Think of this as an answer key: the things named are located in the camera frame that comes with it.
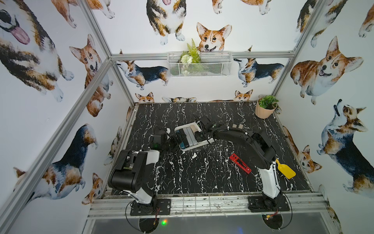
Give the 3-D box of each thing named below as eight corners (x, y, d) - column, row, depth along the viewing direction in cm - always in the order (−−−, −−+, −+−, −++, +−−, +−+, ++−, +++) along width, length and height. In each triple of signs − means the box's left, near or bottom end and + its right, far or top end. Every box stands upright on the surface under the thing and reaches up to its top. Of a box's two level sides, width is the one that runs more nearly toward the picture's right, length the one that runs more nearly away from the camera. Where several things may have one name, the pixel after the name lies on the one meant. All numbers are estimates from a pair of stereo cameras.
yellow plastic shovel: (289, 180, 84) (291, 179, 82) (271, 163, 91) (273, 161, 89) (294, 175, 86) (296, 173, 84) (276, 158, 92) (278, 157, 91)
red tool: (246, 175, 86) (247, 174, 84) (229, 157, 93) (229, 155, 91) (250, 171, 87) (252, 170, 86) (233, 153, 95) (234, 152, 93)
